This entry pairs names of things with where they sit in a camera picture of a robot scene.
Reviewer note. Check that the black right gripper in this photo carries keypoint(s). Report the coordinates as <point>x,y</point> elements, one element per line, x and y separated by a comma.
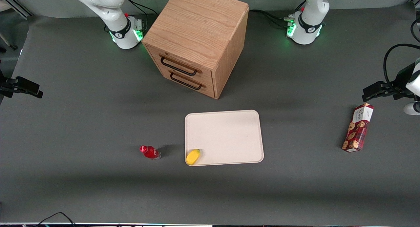
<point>6,86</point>

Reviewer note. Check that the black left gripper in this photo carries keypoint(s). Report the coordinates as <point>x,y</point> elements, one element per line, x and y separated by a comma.
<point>402,78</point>

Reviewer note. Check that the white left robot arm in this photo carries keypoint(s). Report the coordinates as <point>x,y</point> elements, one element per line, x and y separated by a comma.
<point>305,30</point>

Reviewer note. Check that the red coke bottle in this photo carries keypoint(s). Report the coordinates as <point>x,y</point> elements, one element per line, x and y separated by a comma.
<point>150,152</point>

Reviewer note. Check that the beige rectangular plastic tray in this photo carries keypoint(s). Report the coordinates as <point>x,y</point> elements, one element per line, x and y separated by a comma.
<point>226,135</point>

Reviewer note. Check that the red tartan cookie box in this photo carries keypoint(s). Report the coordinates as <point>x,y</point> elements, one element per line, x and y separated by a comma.
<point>357,128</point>

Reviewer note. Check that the wooden drawer front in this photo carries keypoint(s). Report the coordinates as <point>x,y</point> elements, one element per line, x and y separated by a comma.
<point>183,61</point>
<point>206,89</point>

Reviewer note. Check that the yellow toy lemon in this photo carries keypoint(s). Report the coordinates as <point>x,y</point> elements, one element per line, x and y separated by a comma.
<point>193,156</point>

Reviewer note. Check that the oak wooden drawer cabinet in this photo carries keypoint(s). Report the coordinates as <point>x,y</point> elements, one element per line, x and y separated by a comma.
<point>197,27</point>

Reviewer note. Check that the aluminium frame profile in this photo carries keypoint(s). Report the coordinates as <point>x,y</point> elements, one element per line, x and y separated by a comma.
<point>14,4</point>

